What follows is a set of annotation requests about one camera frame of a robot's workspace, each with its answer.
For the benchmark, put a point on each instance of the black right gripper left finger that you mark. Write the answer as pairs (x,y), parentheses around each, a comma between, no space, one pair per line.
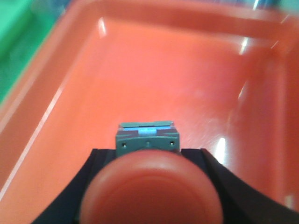
(65,208)

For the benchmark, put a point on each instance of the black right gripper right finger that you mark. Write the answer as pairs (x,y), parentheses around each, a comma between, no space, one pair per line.
(241,204)

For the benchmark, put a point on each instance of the red mushroom push button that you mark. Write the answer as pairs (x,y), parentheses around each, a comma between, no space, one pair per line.
(150,182)

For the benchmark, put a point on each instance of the red plastic tray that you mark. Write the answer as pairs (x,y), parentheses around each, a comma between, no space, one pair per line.
(228,77)

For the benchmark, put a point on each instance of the green plastic tray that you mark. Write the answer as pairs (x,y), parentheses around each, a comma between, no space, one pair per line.
(24,24)

